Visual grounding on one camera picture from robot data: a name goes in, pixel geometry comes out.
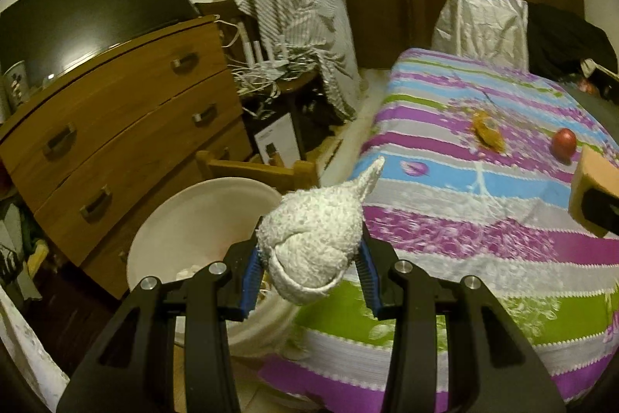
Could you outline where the red apple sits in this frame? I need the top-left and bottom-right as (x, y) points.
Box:
(551, 129), (577, 163)

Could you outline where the white plastic bucket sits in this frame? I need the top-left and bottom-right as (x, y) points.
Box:
(127, 177), (301, 358)

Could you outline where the wooden dresser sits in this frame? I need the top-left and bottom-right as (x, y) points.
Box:
(0, 16), (255, 300)

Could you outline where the silver plastic covered chair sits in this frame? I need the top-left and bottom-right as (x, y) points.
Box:
(430, 0), (530, 68)

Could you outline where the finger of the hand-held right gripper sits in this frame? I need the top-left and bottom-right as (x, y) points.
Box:
(583, 188), (619, 240)

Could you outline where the grey bed sheet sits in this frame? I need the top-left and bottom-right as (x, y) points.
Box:
(566, 79), (619, 138)

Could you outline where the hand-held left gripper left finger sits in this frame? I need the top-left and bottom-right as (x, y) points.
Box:
(55, 239), (264, 413)

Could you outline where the yellow plastic wrapper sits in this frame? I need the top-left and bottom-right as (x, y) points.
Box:
(471, 110), (506, 153)

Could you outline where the printed mug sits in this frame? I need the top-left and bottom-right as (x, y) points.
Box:
(2, 61), (27, 106)

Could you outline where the black television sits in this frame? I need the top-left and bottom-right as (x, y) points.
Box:
(0, 0), (200, 80)

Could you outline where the black clothing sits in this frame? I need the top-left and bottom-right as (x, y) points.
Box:
(526, 3), (619, 80)

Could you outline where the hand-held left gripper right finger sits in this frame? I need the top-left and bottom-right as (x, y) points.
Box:
(358, 234), (566, 413)

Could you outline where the white terry towel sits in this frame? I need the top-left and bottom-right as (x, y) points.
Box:
(255, 156), (386, 305)

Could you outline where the white lace cloth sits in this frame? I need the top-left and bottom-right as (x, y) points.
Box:
(0, 287), (68, 409)

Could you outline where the wooden chair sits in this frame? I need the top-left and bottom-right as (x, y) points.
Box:
(196, 150), (317, 194)

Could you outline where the black case with white paper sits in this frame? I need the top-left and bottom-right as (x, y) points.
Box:
(578, 57), (619, 97)

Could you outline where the grey striped cloth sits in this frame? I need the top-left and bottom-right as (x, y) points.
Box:
(215, 0), (364, 123)

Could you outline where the white box with dark print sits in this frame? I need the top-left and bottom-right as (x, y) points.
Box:
(254, 113), (298, 169)

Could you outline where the pile of white cables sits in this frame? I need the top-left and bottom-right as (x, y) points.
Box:
(220, 19), (320, 114)

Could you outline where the yellow sponge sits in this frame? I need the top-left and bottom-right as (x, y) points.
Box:
(568, 146), (619, 240)

